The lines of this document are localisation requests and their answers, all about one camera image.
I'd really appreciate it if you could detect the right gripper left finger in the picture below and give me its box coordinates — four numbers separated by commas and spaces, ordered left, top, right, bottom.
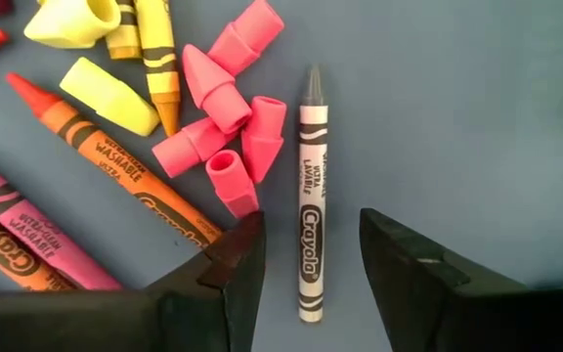
0, 210, 267, 352

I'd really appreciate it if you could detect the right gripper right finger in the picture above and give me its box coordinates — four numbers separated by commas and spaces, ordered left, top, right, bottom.
359, 207, 563, 352

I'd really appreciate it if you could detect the yellow crayon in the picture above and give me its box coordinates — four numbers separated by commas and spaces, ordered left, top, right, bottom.
105, 0, 144, 62
133, 0, 183, 139

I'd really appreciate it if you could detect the pink eraser cap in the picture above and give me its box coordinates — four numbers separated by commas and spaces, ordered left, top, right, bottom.
239, 95, 289, 186
151, 115, 239, 180
181, 43, 254, 136
204, 149, 261, 220
206, 0, 286, 78

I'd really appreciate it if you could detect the yellow eraser cap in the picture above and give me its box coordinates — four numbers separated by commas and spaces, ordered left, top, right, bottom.
59, 56, 162, 139
22, 0, 123, 51

